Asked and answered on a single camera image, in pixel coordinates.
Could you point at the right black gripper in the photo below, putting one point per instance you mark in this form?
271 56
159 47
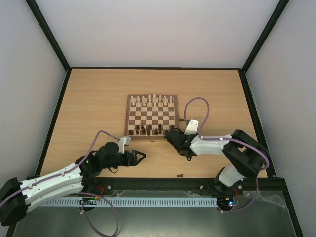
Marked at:
173 138

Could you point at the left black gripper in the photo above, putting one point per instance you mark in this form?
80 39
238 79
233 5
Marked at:
134 162

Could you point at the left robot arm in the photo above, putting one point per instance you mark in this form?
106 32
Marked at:
17 198

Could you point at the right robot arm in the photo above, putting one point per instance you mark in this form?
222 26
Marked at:
246 155

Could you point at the wooden chess board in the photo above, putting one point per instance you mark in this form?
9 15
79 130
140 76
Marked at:
147 112

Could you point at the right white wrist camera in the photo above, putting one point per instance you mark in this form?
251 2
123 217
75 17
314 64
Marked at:
192 127

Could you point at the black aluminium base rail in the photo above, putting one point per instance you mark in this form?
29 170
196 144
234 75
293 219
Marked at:
202 186

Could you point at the grey slotted cable duct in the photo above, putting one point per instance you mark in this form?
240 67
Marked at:
133 202

